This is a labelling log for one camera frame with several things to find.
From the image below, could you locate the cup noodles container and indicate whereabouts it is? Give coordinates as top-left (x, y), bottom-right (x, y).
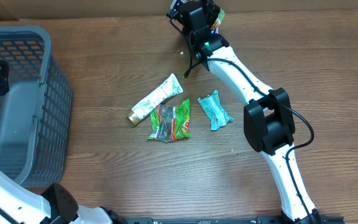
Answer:
top-left (211, 9), bottom-right (225, 30)

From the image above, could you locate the white tube gold cap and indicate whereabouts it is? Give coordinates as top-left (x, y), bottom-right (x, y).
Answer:
top-left (127, 73), bottom-right (183, 126)

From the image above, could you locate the teal white pouch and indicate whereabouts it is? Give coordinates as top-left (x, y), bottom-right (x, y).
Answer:
top-left (198, 90), bottom-right (234, 131)

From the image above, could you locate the green snack packet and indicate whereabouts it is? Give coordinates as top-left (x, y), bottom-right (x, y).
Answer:
top-left (148, 99), bottom-right (191, 142)

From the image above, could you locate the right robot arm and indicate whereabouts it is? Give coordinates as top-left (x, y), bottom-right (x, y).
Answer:
top-left (167, 0), bottom-right (321, 223)

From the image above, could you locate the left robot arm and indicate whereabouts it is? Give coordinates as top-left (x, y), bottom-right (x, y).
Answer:
top-left (0, 57), bottom-right (122, 223)

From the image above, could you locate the grey plastic mesh basket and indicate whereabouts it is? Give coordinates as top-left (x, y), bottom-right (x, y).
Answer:
top-left (0, 26), bottom-right (73, 187)

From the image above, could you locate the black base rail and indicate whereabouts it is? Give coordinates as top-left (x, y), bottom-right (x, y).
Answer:
top-left (116, 216), bottom-right (345, 224)

